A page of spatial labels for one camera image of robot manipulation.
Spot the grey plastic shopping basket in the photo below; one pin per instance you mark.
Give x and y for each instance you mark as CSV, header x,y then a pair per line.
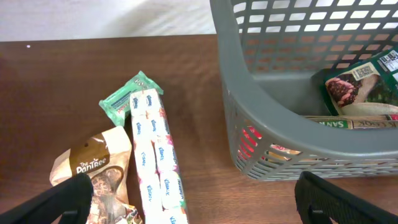
x,y
274,57

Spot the white Kleenex tissue multipack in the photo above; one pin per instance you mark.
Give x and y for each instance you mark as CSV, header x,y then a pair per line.
x,y
160,183

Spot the teal wet wipes pack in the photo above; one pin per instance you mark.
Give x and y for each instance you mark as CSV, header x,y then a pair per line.
x,y
116,106

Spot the orange San Remo spaghetti pack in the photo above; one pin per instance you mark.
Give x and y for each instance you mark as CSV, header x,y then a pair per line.
x,y
384,121

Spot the dark green food bag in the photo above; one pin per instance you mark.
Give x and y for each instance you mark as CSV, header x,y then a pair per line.
x,y
368,87

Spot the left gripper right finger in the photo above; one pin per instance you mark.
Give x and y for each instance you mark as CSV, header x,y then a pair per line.
x,y
319,201

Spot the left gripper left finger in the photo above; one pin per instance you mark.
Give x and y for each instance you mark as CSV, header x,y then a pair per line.
x,y
68,202

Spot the brown Pantree snack pouch left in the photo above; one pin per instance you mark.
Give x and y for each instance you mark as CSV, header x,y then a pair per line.
x,y
105,159

